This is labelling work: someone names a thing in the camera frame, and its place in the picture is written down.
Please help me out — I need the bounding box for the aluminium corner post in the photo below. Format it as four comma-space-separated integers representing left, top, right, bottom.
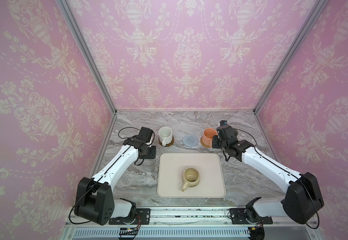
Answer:
55, 0, 117, 115
253, 0, 332, 115

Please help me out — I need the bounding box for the blue woven round coaster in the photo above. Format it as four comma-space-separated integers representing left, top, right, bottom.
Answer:
182, 135, 199, 148

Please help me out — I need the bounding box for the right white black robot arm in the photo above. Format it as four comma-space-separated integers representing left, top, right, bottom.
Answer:
212, 136, 324, 225

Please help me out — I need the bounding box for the right aluminium corner post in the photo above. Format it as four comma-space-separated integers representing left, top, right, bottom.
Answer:
253, 0, 332, 115

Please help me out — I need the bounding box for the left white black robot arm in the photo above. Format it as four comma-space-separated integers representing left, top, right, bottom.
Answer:
72, 137, 156, 226

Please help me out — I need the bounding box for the beige rectangular tray mat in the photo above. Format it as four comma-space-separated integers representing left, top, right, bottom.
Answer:
157, 153, 226, 198

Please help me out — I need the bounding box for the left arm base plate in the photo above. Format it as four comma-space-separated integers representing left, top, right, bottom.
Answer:
108, 208, 151, 225

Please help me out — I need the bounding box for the yellow ceramic mug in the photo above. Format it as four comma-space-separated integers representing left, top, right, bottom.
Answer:
182, 168, 201, 192

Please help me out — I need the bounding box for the lavender ceramic mug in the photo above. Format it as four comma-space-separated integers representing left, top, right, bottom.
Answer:
149, 132, 155, 146

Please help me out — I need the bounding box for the aluminium front rail frame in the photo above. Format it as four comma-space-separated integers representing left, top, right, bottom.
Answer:
60, 206, 325, 240

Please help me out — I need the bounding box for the left aluminium corner post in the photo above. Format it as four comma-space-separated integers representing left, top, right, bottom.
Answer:
55, 0, 117, 115

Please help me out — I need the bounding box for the orange ceramic mug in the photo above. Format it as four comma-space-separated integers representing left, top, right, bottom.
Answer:
201, 128, 218, 148

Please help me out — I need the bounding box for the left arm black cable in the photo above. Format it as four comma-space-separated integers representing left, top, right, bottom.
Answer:
118, 126, 141, 140

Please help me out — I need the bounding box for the brown wooden round coaster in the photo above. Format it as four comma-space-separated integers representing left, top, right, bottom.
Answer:
158, 137, 175, 147

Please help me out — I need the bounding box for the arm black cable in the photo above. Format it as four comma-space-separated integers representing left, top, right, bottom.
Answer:
236, 128, 320, 230
118, 126, 141, 140

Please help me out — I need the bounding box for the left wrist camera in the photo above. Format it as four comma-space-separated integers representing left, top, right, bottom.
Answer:
137, 127, 154, 146

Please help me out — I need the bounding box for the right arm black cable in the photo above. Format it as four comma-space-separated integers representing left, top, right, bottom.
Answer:
236, 128, 320, 230

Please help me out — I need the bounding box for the white ceramic mug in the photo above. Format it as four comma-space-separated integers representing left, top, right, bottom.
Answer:
158, 127, 173, 145

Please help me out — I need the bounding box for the tan rattan round coaster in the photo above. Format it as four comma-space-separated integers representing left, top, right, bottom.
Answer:
200, 138, 211, 148

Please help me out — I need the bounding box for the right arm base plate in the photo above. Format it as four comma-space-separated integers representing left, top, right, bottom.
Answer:
228, 208, 273, 225

